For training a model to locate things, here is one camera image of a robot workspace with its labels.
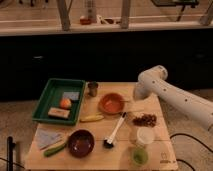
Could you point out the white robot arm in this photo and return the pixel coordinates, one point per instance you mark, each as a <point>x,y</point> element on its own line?
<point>153,80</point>

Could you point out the orange bowl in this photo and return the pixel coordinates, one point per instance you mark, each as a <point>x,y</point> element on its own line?
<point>111,103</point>

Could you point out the dark purple bowl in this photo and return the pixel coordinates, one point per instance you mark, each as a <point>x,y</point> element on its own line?
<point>80,143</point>

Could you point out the metal cup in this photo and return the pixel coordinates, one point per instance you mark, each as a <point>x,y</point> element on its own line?
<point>93,88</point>

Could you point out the yellow banana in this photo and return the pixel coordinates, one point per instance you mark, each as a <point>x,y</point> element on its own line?
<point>92,118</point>

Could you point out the blue sponge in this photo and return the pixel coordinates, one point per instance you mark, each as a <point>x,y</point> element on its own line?
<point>73,96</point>

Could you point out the orange fruit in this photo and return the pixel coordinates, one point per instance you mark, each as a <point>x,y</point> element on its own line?
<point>65,103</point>

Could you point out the green plastic tray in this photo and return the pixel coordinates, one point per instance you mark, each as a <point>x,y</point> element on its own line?
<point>51,97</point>

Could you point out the pile of brown nuts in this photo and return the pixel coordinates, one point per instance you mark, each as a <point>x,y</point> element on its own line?
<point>148,120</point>

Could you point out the brown wooden block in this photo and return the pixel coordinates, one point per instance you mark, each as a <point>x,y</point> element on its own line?
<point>59,113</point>

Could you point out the clear plastic cup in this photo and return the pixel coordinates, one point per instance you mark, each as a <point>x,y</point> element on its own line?
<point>144,136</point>

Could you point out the red object on shelf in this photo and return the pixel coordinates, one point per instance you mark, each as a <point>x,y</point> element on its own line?
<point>85,21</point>

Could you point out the green cucumber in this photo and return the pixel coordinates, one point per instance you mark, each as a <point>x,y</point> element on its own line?
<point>54,150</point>

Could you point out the grey folded cloth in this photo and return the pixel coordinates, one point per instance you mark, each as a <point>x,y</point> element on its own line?
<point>46,138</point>

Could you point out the black stand on floor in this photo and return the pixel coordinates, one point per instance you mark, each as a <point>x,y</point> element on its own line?
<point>10,147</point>

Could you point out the white handled black brush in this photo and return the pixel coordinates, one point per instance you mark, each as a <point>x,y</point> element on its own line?
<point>108,142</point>

